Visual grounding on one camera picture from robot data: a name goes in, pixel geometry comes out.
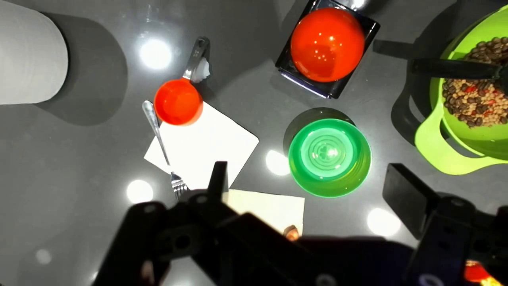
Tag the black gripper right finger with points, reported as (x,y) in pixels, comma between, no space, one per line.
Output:
(410,199)

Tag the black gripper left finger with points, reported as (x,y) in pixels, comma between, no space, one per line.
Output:
(218,177)

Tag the black ladle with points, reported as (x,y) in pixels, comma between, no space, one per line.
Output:
(455,69)

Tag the light green mixing bowl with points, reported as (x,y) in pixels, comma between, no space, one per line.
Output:
(466,148)

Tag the small dark green bowl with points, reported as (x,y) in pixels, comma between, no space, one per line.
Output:
(330,156)

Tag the large white napkin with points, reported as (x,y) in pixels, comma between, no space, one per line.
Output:
(212,148)

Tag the small white napkin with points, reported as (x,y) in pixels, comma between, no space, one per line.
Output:
(271,209)

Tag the clear plastic fork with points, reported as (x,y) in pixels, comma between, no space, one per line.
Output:
(160,137)

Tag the red measuring cup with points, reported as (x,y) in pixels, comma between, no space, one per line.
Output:
(179,102)

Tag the brown beans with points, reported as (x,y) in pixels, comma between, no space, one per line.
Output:
(477,104)

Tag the black square box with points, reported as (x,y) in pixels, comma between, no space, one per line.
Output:
(371,32)

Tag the orange ball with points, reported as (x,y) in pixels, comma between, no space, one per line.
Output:
(328,45)

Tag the white paper towel roll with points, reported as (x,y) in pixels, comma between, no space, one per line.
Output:
(29,53)

